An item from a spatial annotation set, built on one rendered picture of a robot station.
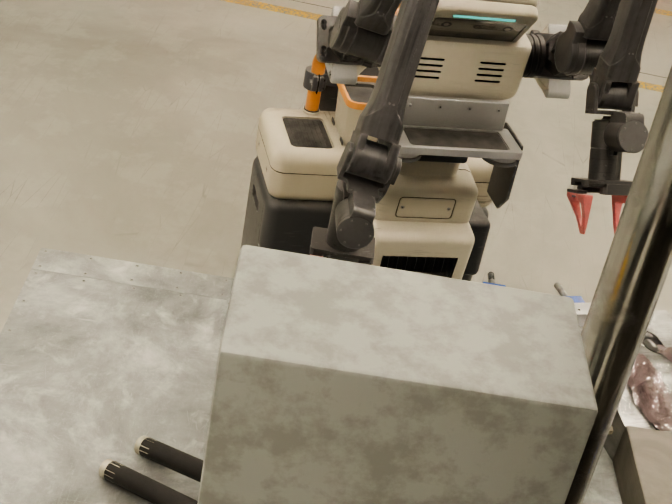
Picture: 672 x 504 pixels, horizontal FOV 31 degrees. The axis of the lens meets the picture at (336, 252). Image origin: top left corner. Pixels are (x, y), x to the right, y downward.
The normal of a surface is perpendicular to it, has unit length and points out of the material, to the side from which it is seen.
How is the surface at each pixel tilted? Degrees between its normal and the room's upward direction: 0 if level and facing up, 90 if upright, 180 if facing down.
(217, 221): 0
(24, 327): 0
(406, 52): 66
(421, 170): 98
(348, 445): 90
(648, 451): 0
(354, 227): 91
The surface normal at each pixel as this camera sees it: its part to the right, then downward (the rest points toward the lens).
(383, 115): 0.18, 0.17
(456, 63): 0.17, 0.66
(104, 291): 0.16, -0.83
